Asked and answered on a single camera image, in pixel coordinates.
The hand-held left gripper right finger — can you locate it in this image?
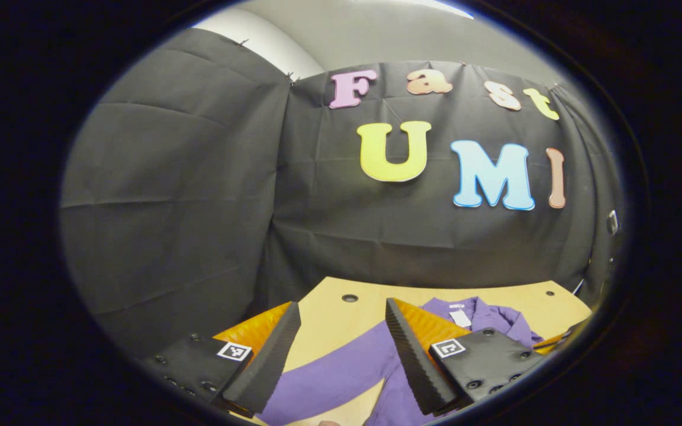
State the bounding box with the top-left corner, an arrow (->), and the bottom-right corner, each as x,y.
385,298 -> 546,417

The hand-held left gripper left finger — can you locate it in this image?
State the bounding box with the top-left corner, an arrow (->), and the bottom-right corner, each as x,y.
140,301 -> 302,419

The purple knit shirt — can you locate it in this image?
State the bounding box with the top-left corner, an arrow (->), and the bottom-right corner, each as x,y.
256,296 -> 546,426

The black backdrop cloth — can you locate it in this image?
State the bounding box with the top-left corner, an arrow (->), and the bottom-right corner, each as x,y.
60,27 -> 625,356

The white ceiling light panel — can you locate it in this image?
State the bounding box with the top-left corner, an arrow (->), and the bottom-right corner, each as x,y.
350,0 -> 475,20

